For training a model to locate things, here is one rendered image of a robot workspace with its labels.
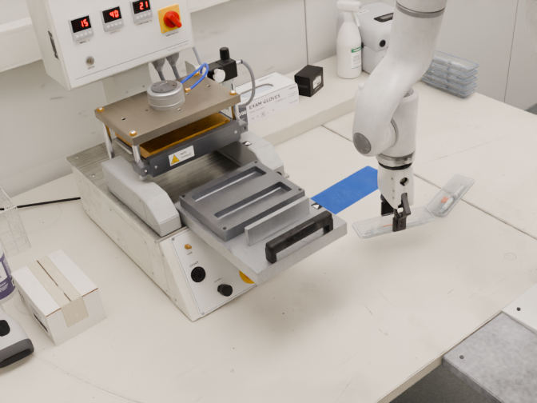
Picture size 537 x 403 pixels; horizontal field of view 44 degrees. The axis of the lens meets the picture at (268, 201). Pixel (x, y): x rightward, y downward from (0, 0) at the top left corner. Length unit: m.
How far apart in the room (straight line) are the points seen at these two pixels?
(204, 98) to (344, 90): 0.80
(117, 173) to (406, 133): 0.62
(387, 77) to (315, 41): 1.12
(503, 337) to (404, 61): 0.57
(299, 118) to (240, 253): 0.87
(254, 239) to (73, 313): 0.43
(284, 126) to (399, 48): 0.77
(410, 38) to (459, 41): 1.74
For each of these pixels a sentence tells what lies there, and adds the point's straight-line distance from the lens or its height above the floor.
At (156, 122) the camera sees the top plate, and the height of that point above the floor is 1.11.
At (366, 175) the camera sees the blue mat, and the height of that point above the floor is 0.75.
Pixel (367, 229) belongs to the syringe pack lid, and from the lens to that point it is 1.53.
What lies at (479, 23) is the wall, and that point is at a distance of 3.08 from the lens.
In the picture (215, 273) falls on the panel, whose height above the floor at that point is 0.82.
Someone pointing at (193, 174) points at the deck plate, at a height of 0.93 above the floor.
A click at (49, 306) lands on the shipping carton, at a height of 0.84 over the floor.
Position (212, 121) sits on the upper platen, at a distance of 1.49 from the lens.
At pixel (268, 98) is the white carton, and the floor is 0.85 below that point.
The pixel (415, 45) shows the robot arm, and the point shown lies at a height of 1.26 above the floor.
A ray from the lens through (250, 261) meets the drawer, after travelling 1.22.
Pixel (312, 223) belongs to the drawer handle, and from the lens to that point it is 1.23.
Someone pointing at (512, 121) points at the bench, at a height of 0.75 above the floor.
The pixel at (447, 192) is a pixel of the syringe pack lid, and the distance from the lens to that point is 1.74.
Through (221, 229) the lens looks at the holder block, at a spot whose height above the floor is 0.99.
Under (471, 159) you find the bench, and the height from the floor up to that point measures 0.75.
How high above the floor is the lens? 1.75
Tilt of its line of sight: 35 degrees down
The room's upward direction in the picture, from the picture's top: 6 degrees counter-clockwise
